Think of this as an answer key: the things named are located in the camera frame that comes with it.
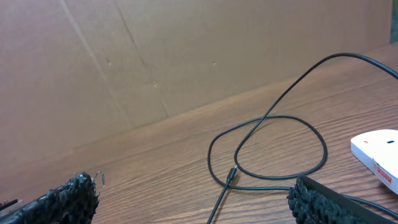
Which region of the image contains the black USB charging cable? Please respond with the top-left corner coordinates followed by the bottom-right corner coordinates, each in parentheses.
top-left (206, 52), bottom-right (398, 224)

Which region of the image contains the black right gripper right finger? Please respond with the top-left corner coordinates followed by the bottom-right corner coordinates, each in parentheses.
top-left (287, 176), bottom-right (397, 224)

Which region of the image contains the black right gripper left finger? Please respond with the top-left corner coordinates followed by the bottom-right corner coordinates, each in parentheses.
top-left (1, 172), bottom-right (99, 224)

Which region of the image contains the white power strip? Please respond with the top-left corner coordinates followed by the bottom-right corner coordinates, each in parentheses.
top-left (351, 129), bottom-right (397, 194)

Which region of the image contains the brown cardboard backdrop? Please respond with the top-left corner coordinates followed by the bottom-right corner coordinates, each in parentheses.
top-left (0, 0), bottom-right (393, 195)

